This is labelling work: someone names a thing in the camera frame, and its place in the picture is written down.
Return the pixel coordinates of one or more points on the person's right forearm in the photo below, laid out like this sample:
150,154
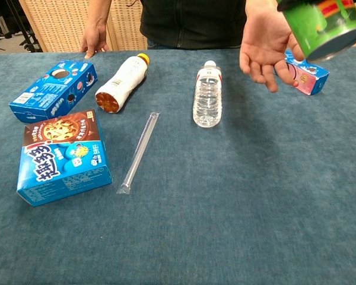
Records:
98,10

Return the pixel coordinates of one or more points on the person's left forearm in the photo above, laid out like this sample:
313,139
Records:
259,7

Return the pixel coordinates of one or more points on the person's right hand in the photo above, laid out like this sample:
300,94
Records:
94,37

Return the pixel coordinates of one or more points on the pink and blue Oreo box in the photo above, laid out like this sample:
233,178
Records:
310,78

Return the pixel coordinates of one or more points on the green Pringles can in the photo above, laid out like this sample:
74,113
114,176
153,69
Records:
323,26

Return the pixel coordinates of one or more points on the blue chocolate cookie box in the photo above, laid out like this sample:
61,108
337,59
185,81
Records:
63,160

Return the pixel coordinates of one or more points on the person's left hand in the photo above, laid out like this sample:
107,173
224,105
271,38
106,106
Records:
264,44

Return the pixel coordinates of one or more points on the teal blue tablecloth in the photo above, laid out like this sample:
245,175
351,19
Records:
195,207

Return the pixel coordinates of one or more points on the blue Oreo cookie box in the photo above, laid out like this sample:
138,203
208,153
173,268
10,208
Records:
52,90

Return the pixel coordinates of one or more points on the white bottle with yellow cap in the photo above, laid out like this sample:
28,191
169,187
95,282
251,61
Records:
124,80

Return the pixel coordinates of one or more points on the clear wrapped drinking straw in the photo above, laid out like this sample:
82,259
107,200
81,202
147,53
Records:
139,151

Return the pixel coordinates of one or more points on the person's torso in black shirt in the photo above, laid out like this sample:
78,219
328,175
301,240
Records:
193,20

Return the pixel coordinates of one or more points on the clear plastic water bottle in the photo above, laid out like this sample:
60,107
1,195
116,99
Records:
207,98

